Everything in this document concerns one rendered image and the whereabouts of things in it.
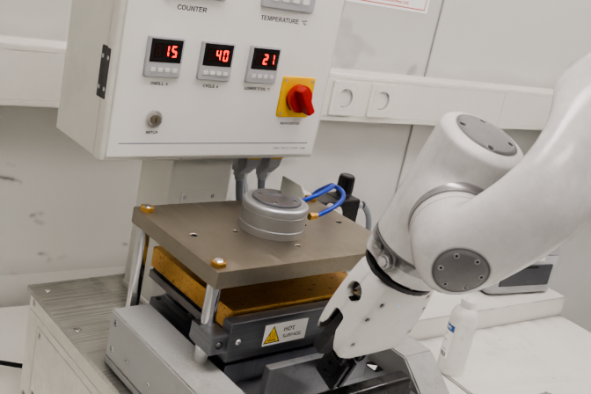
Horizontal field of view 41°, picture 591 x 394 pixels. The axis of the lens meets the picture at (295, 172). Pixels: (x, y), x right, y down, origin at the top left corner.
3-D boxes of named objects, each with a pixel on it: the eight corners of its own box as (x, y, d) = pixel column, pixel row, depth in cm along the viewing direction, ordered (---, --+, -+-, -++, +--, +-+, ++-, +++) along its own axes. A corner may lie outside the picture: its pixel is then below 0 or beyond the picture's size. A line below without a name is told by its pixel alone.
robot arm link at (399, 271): (410, 279, 71) (394, 302, 73) (470, 268, 77) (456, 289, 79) (358, 216, 76) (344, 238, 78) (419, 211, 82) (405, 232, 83)
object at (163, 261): (148, 276, 96) (160, 202, 93) (288, 259, 110) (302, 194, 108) (227, 346, 84) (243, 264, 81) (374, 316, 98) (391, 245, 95)
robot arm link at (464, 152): (461, 290, 73) (450, 231, 81) (540, 181, 66) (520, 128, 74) (379, 259, 72) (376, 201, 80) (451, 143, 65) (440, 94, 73)
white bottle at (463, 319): (464, 369, 147) (485, 299, 144) (460, 381, 143) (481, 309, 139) (439, 360, 149) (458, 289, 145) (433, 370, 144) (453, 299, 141)
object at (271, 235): (98, 255, 99) (113, 156, 95) (290, 236, 119) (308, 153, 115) (202, 353, 81) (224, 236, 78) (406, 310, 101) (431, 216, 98)
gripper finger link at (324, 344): (310, 344, 78) (325, 361, 82) (373, 295, 78) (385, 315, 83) (303, 334, 78) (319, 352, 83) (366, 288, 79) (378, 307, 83)
